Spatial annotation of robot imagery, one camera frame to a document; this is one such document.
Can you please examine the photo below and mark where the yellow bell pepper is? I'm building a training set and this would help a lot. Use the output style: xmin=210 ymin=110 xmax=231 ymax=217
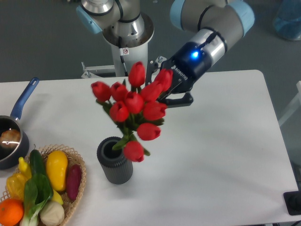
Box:
xmin=6 ymin=173 xmax=28 ymax=202

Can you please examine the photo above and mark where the green cucumber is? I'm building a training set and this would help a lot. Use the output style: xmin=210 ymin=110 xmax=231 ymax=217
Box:
xmin=29 ymin=149 xmax=47 ymax=176

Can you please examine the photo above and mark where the dark grey ribbed vase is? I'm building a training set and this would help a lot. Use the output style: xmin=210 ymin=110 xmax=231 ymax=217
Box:
xmin=97 ymin=137 xmax=133 ymax=185

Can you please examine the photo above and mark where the yellow squash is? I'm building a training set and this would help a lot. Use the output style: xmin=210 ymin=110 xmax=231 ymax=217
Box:
xmin=46 ymin=150 xmax=68 ymax=192

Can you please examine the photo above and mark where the woven wicker basket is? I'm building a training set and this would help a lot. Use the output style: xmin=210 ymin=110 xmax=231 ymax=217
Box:
xmin=0 ymin=145 xmax=86 ymax=226

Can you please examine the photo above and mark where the small yellow pepper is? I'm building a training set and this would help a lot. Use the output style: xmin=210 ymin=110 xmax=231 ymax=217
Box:
xmin=18 ymin=157 xmax=32 ymax=179

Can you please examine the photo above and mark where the purple sweet potato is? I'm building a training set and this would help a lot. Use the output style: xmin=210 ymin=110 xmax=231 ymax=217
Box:
xmin=66 ymin=164 xmax=82 ymax=201

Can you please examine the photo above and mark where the black cable on pedestal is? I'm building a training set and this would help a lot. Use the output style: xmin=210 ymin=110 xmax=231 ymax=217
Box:
xmin=118 ymin=36 xmax=129 ymax=77

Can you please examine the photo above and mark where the beige garlic bulb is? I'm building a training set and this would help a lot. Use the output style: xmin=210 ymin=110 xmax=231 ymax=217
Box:
xmin=40 ymin=201 xmax=64 ymax=226

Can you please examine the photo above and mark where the orange fruit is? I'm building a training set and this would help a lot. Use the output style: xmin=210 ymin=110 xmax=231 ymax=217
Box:
xmin=0 ymin=198 xmax=24 ymax=226

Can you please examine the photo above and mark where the white furniture frame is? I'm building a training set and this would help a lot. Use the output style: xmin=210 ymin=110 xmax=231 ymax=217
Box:
xmin=278 ymin=81 xmax=301 ymax=127

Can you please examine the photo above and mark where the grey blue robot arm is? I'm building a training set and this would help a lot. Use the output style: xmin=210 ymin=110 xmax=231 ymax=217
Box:
xmin=76 ymin=0 xmax=254 ymax=107

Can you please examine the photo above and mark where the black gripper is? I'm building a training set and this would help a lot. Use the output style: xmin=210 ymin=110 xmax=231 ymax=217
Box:
xmin=145 ymin=42 xmax=212 ymax=108

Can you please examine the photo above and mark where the green bok choy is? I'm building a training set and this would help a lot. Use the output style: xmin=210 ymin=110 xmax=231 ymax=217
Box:
xmin=20 ymin=173 xmax=53 ymax=226

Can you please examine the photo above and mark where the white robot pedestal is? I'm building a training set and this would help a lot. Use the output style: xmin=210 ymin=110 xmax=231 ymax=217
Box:
xmin=81 ymin=12 xmax=154 ymax=79

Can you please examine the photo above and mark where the blue translucent container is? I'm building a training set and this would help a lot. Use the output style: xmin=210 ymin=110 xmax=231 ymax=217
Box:
xmin=273 ymin=0 xmax=301 ymax=41

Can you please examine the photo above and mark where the blue handled saucepan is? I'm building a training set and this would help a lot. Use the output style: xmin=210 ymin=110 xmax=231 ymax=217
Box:
xmin=0 ymin=77 xmax=40 ymax=170

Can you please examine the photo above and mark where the brown bread roll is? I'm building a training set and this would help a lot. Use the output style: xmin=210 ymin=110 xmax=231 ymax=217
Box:
xmin=0 ymin=129 xmax=21 ymax=149

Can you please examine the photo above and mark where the black device at edge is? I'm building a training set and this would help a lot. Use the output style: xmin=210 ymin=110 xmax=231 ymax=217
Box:
xmin=283 ymin=191 xmax=301 ymax=216

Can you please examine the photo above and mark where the yellow banana piece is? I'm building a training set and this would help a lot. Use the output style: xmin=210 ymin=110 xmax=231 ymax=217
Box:
xmin=51 ymin=190 xmax=63 ymax=205

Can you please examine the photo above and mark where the red tulip bouquet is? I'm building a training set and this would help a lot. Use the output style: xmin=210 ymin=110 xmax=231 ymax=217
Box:
xmin=91 ymin=62 xmax=173 ymax=162

